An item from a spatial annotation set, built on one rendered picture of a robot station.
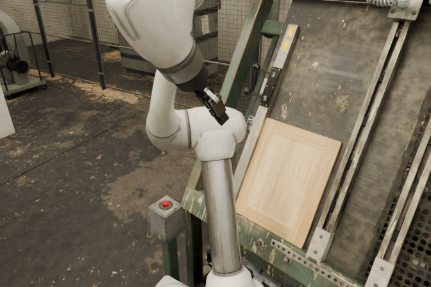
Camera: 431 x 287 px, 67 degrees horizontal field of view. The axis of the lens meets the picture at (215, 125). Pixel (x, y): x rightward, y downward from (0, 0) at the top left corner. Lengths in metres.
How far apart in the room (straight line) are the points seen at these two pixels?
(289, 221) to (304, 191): 0.15
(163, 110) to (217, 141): 0.25
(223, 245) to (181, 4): 0.79
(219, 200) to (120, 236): 1.89
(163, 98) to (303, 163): 0.85
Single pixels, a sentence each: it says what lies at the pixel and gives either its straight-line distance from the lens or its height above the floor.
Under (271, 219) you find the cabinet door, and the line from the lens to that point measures 1.57.
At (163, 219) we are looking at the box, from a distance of 1.60.
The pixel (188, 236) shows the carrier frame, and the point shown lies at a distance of 1.97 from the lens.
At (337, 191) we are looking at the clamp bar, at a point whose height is 1.15.
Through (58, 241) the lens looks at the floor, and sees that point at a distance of 3.02.
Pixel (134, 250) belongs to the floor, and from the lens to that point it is 2.76.
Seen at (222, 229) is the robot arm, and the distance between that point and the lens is 1.10.
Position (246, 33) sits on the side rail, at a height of 1.65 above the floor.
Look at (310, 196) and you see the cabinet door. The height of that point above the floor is 1.08.
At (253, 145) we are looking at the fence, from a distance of 1.60.
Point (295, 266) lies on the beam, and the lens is 1.53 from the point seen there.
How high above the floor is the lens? 1.99
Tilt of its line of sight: 27 degrees down
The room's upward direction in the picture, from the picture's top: straight up
